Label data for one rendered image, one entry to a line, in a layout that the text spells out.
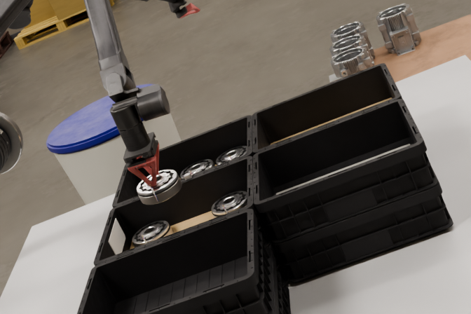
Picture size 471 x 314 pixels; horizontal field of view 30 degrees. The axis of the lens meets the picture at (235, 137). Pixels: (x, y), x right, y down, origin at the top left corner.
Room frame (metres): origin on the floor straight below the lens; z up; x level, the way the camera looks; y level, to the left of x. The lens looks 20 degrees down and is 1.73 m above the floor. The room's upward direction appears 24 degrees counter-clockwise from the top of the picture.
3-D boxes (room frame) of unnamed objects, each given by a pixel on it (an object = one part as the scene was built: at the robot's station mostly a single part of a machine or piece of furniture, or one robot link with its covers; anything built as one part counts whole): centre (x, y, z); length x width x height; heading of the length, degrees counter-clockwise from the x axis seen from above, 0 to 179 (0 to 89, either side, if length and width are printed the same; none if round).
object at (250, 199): (1.97, 0.20, 0.92); 0.40 x 0.30 x 0.02; 81
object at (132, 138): (1.92, 0.21, 1.15); 0.10 x 0.07 x 0.07; 169
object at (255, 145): (2.20, -0.24, 0.92); 0.40 x 0.30 x 0.02; 81
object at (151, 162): (1.91, 0.21, 1.07); 0.07 x 0.07 x 0.09; 79
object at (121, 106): (1.91, 0.20, 1.21); 0.07 x 0.06 x 0.07; 79
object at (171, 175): (1.93, 0.21, 1.02); 0.10 x 0.10 x 0.01
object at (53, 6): (11.50, 1.35, 0.23); 1.29 x 0.89 x 0.47; 82
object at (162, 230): (2.06, 0.30, 0.86); 0.10 x 0.10 x 0.01
